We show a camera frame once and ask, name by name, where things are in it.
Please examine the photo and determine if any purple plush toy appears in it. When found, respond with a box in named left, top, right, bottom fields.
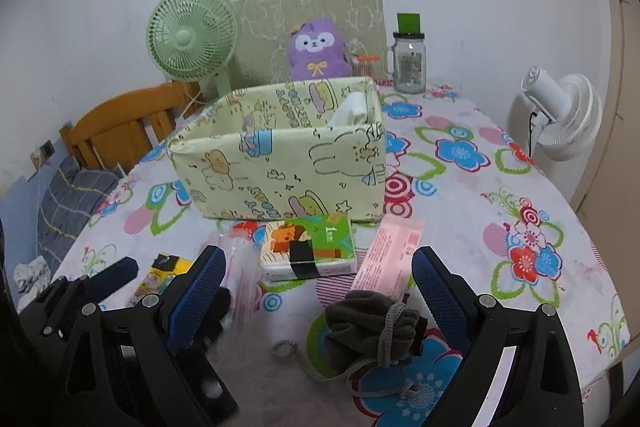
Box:
left=285, top=18, right=353, bottom=82

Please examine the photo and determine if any printed cardboard sheet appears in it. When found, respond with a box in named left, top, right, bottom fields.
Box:
left=232, top=0, right=386, bottom=88

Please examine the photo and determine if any glass jar with green lid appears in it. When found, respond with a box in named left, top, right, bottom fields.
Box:
left=382, top=13, right=428, bottom=95

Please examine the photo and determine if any cartoon print fabric storage box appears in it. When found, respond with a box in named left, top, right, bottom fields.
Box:
left=166, top=76, right=387, bottom=225

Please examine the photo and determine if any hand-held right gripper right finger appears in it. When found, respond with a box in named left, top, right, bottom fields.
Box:
left=411, top=246, right=586, bottom=427

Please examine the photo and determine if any green tissue packet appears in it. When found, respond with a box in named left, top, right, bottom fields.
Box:
left=259, top=213, right=357, bottom=283

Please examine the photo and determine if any pink packet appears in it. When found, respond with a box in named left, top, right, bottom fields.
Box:
left=350, top=213, right=426, bottom=303

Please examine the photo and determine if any green desk fan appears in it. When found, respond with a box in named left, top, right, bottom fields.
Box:
left=145, top=0, right=241, bottom=105

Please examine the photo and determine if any toothpick holder with orange lid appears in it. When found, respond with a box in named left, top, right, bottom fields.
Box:
left=352, top=54, right=382, bottom=80

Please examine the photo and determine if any wooden chair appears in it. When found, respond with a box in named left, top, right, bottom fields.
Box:
left=59, top=81, right=201, bottom=172

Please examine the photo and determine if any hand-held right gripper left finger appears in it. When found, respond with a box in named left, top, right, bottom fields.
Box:
left=57, top=245, right=228, bottom=427

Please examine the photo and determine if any yellow cartoon tissue packet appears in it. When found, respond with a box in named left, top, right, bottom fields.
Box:
left=131, top=252, right=195, bottom=308

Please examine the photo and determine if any crumpled white cloth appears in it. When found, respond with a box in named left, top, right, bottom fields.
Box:
left=14, top=257, right=52, bottom=297

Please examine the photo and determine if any grey drawstring pouch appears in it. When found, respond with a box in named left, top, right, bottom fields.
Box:
left=272, top=289, right=431, bottom=400

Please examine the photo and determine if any clear plastic packet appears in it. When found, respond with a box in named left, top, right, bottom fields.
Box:
left=210, top=229, right=266, bottom=323

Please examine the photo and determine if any white desk fan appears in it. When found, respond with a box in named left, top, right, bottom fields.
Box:
left=520, top=66, right=603, bottom=162

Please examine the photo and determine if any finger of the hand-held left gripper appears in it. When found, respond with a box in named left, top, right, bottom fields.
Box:
left=87, top=257, right=139, bottom=306
left=180, top=288, right=239, bottom=419

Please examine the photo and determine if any dark plaid blanket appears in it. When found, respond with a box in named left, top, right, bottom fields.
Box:
left=37, top=154, right=123, bottom=288

